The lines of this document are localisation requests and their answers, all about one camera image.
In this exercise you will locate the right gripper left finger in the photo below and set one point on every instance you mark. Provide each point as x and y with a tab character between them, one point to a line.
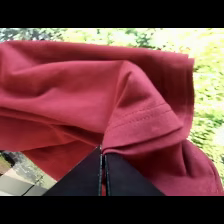
83	180

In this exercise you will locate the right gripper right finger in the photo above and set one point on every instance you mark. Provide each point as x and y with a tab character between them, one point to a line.
126	180

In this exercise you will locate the red T-shirt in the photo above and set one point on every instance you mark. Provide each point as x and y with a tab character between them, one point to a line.
83	90

